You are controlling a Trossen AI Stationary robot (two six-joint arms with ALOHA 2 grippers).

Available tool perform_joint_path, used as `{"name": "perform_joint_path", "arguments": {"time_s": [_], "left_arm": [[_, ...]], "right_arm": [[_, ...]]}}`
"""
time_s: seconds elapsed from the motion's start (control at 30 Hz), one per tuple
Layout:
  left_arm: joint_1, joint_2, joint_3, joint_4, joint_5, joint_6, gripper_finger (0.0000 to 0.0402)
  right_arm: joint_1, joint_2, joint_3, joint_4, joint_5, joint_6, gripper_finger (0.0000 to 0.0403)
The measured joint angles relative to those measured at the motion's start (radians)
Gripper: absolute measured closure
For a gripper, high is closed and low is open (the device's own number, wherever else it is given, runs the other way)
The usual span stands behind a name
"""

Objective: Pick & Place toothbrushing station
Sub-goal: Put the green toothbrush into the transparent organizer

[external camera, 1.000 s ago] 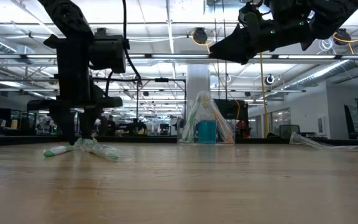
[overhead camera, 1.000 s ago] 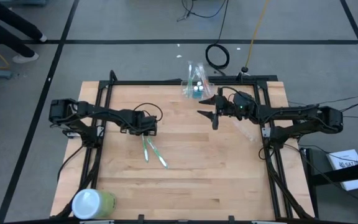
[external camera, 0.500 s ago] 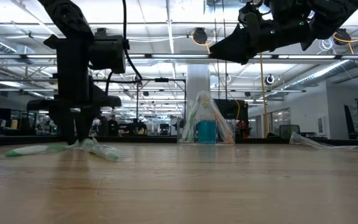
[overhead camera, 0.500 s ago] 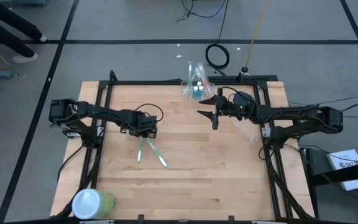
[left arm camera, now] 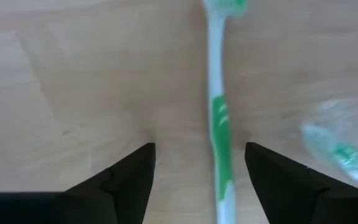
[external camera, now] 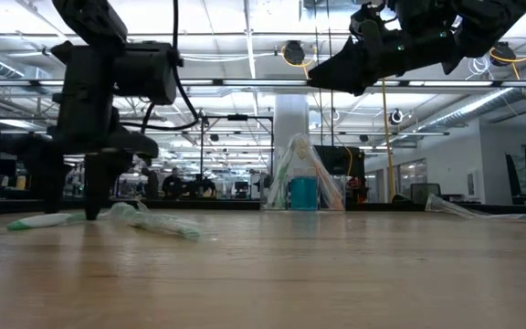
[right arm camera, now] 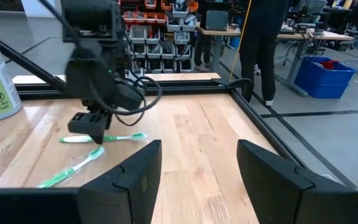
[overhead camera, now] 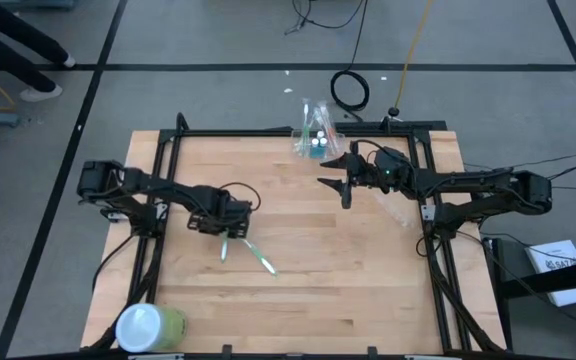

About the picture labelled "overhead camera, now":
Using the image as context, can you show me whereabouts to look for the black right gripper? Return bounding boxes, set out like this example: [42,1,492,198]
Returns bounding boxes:
[316,152,414,210]

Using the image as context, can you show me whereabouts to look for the clear acrylic organizer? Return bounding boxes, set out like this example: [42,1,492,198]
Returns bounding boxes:
[291,127,348,161]

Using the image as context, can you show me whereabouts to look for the empty clear plastic wrap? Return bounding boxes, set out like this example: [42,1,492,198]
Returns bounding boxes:
[372,192,419,229]

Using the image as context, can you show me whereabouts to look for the green wipes canister white lid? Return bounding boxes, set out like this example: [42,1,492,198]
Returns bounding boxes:
[114,302,190,354]

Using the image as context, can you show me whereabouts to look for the black side stand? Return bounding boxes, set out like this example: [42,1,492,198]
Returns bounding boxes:
[482,237,576,301]

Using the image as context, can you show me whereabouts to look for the white labelled box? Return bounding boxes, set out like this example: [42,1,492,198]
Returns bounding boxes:
[524,238,576,308]

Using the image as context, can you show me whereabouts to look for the person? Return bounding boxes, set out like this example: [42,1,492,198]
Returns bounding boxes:
[0,0,77,104]

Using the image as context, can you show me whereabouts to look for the black left wrist camera cable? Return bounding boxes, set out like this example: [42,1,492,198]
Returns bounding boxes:
[216,180,263,214]

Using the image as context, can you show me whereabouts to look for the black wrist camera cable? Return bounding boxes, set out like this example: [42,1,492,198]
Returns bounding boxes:
[216,180,263,214]
[350,138,394,157]

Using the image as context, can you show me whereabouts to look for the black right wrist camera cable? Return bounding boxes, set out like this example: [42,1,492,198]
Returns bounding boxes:
[350,138,394,157]

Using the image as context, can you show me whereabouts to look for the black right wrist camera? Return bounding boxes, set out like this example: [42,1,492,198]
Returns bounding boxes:
[373,145,413,175]

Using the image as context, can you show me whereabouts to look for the coiled black floor cable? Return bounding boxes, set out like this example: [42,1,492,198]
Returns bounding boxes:
[329,0,371,115]

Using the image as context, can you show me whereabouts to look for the black aluminium table frame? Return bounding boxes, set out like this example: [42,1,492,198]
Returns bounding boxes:
[83,112,508,357]

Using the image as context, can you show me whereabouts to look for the yellow hanging cable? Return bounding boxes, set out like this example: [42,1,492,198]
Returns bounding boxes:
[391,0,435,110]

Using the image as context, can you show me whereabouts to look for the loose black floor cable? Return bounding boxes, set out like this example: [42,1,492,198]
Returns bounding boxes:
[284,0,369,36]

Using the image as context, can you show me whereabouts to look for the black cables beside table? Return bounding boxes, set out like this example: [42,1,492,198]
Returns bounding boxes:
[462,149,576,194]

